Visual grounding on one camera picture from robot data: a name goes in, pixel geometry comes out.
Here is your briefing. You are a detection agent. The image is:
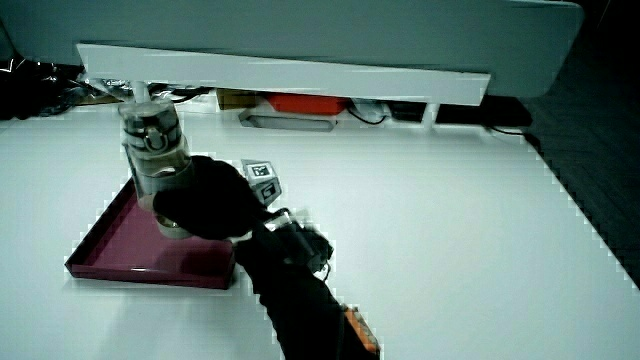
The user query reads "white shelf leg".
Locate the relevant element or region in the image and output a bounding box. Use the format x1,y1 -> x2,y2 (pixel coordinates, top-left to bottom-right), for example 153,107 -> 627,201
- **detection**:
130,80 -> 152,104
422,103 -> 442,127

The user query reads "large white back panel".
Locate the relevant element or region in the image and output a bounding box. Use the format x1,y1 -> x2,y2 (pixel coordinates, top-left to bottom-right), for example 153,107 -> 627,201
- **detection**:
0,0 -> 586,99

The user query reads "black cable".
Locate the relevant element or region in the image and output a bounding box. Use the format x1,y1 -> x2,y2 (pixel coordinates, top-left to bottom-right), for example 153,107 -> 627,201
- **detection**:
482,124 -> 542,151
345,105 -> 389,127

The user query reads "grey flat frame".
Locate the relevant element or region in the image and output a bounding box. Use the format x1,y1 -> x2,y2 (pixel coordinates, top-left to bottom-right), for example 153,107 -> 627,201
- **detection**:
238,108 -> 338,134

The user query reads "white raised shelf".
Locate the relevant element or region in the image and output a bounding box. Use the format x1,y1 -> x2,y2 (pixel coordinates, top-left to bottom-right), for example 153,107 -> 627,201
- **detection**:
75,42 -> 492,107

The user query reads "maroon tray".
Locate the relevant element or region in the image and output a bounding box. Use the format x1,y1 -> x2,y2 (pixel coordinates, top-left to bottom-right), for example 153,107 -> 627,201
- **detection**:
64,175 -> 237,291

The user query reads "brown cardboard box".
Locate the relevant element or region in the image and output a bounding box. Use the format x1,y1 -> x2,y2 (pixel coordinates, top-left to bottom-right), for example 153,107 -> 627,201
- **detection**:
215,88 -> 262,111

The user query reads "orange box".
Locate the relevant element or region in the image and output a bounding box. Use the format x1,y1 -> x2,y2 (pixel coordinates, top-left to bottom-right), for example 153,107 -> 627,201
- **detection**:
264,92 -> 351,117

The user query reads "person's right hand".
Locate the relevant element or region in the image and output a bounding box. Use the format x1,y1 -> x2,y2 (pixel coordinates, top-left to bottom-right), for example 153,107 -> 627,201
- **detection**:
152,155 -> 284,242

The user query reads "clear plastic bottle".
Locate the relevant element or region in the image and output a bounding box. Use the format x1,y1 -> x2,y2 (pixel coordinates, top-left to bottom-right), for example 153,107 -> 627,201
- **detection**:
118,98 -> 197,240

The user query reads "small black device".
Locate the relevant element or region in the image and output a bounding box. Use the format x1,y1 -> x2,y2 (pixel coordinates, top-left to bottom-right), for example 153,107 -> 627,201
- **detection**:
387,101 -> 429,124

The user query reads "long black box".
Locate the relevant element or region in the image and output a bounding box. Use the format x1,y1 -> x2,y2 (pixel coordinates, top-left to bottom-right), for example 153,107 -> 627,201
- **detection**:
435,94 -> 534,128

